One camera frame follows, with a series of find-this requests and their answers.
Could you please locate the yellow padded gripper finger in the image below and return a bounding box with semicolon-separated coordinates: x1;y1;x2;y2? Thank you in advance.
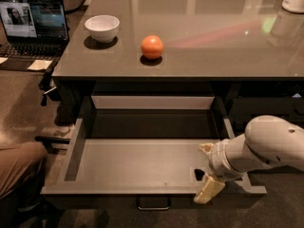
199;142;214;157
194;175;225;204

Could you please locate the grey top drawer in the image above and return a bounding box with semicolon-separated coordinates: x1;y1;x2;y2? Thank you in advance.
40;94;268;211

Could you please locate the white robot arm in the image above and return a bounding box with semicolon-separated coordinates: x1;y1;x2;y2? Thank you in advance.
194;115;304;204

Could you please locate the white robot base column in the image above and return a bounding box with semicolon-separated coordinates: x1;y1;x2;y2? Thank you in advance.
282;0;304;13

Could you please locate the orange round fruit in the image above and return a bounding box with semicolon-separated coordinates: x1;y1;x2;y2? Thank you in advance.
141;35;163;60

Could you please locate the dark grey cabinet counter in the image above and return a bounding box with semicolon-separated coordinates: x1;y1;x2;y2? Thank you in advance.
53;0;304;119

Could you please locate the white ceramic bowl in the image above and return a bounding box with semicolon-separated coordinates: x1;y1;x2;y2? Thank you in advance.
85;15;120;43

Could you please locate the black shoe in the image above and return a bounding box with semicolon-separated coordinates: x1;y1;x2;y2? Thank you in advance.
10;202;63;227

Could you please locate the black clamp on desk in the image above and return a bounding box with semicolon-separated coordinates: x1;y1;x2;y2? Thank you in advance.
38;64;61;106

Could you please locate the white paper note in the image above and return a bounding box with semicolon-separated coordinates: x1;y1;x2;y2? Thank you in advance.
28;60;51;71

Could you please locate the black open laptop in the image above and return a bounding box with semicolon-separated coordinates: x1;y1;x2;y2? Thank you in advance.
0;0;69;71

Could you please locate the metal drawer handle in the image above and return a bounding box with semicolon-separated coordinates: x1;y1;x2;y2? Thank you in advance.
136;197;171;211

